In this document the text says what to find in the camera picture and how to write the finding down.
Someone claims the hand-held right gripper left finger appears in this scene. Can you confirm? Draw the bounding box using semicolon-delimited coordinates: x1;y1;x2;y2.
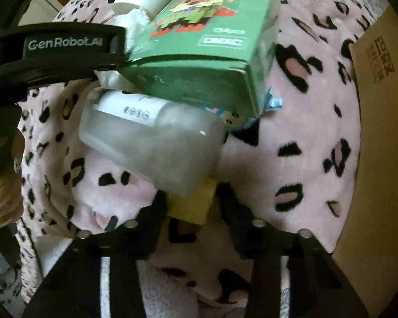
23;190;170;318

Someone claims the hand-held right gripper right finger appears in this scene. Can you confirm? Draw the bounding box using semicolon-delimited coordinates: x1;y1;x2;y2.
215;185;376;318

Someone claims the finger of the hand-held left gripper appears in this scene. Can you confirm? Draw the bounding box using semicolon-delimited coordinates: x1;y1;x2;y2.
18;55;127;88
18;23;129;57

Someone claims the small yellow box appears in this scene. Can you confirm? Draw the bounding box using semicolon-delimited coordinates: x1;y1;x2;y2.
167;179;217;226

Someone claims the frosted plastic bottle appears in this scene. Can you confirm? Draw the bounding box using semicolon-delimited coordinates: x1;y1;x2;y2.
78;88;227;197

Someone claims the blue cartoon snack packet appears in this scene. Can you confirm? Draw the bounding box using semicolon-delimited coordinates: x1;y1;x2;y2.
199;88;283;130

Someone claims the green toy bricks box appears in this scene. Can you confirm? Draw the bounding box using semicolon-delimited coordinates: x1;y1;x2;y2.
121;0;281;118

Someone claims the brown cardboard box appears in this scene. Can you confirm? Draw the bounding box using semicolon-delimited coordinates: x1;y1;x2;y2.
332;5;398;318

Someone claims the person's left hand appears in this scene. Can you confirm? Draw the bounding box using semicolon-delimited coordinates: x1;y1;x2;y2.
0;129;24;230

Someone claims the cream wardrobe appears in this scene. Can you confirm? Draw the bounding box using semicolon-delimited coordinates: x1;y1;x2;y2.
18;0;65;27

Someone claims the pink leopard print blanket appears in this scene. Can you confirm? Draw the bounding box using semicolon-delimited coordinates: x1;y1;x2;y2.
0;0;398;309

